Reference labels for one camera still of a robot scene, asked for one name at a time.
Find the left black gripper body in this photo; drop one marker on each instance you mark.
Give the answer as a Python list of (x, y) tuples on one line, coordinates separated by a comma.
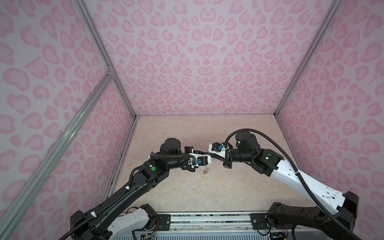
[(189, 149)]

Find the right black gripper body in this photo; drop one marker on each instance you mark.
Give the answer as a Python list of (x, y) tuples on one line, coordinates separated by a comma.
[(227, 162)]

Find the metal key holder plate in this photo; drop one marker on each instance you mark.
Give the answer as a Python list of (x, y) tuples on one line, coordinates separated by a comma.
[(206, 170)]

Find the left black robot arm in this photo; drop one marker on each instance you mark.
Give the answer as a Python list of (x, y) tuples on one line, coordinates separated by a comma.
[(106, 222)]

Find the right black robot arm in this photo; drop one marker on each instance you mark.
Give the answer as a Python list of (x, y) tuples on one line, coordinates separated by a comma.
[(334, 213)]

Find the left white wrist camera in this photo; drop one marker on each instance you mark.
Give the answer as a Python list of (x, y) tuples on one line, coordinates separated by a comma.
[(197, 160)]

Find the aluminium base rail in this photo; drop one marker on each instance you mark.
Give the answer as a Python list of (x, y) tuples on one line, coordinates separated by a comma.
[(219, 226)]

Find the right corner aluminium post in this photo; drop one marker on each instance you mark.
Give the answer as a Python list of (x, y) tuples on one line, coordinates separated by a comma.
[(327, 21)]

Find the corner aluminium post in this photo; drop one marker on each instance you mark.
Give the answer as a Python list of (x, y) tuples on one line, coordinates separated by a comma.
[(327, 21), (91, 27)]

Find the left corner aluminium post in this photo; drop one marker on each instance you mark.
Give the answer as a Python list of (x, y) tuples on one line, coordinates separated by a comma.
[(91, 27)]

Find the aluminium frame strut diagonal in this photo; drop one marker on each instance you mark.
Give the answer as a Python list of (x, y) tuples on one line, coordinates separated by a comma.
[(21, 204)]

